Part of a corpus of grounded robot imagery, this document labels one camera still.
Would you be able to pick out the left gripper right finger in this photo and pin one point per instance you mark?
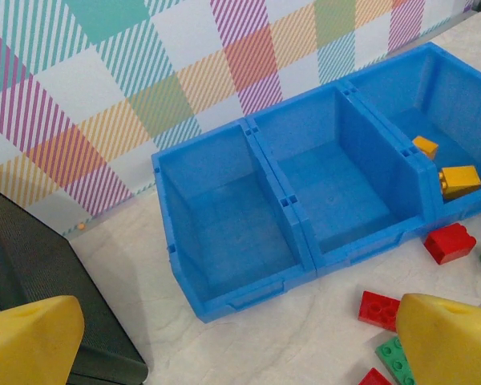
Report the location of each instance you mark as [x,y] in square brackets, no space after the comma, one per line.
[453,349]

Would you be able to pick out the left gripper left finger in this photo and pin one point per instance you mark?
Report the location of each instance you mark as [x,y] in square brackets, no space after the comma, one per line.
[28,345]

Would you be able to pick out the red lego brick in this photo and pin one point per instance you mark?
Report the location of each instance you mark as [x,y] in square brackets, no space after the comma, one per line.
[449,242]
[374,378]
[378,310]

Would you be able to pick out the yellow lego brick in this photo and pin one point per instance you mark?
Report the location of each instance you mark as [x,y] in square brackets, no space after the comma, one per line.
[425,146]
[461,182]

